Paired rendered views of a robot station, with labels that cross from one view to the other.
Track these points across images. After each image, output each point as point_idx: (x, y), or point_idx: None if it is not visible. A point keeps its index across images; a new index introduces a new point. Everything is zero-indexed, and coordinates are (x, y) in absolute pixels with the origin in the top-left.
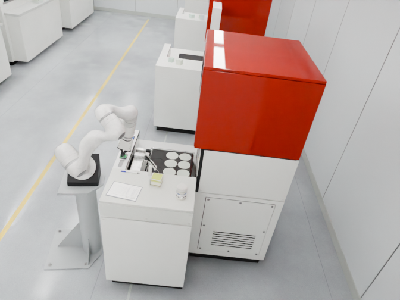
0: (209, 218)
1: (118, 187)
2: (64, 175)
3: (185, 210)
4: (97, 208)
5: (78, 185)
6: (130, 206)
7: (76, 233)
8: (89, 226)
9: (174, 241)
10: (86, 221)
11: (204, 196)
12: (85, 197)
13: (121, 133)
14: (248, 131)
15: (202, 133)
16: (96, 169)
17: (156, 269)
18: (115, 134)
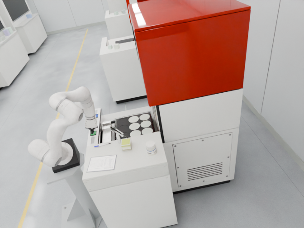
0: (180, 160)
1: (96, 162)
2: None
3: (159, 163)
4: None
5: (63, 169)
6: (111, 175)
7: (78, 206)
8: (85, 198)
9: (159, 191)
10: (81, 195)
11: (171, 144)
12: (73, 178)
13: (79, 114)
14: (192, 76)
15: (152, 92)
16: (73, 151)
17: (151, 217)
18: (73, 117)
